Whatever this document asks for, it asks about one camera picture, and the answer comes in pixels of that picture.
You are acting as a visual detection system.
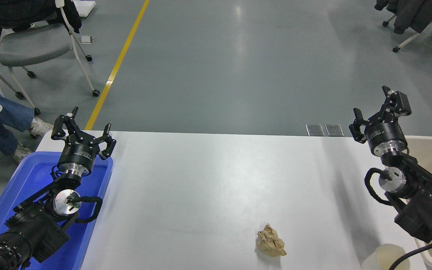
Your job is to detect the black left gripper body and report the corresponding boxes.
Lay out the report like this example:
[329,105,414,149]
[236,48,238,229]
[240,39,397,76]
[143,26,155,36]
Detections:
[57,139,101,171]

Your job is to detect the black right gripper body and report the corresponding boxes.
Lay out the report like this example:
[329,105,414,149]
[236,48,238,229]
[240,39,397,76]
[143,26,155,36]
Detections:
[364,121,408,151]

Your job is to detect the pale paper cup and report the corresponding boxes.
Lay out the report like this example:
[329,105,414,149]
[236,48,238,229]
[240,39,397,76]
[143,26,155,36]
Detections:
[361,244,411,270]

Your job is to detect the crumpled tan paper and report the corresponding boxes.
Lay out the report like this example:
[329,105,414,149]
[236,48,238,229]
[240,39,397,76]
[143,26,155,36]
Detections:
[255,223,287,257]

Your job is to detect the metal floor plate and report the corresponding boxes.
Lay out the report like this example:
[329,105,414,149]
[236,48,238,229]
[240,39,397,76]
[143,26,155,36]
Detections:
[306,124,325,137]
[325,124,345,137]

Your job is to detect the blue plastic tray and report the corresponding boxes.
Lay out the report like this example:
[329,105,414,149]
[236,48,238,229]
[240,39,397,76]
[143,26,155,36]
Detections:
[0,151,114,270]

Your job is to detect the person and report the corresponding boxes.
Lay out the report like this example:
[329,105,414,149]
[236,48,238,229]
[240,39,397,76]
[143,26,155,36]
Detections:
[0,77,54,164]

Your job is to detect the dark grey coat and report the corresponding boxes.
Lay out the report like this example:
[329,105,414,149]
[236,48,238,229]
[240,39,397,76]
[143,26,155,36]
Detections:
[374,0,432,35]

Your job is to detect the white flat board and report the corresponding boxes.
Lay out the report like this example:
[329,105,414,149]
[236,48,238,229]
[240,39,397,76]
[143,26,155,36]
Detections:
[72,0,97,18]

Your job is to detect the black jacket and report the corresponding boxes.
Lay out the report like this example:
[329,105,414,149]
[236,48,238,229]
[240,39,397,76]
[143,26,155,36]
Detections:
[0,0,83,46]

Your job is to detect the white-frame chair with coat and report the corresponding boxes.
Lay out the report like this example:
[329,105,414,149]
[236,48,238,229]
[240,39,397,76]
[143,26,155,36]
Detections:
[382,0,432,58]

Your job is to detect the grey seat white-frame chair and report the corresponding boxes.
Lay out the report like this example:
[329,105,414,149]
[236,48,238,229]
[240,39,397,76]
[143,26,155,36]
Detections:
[0,0,101,116]

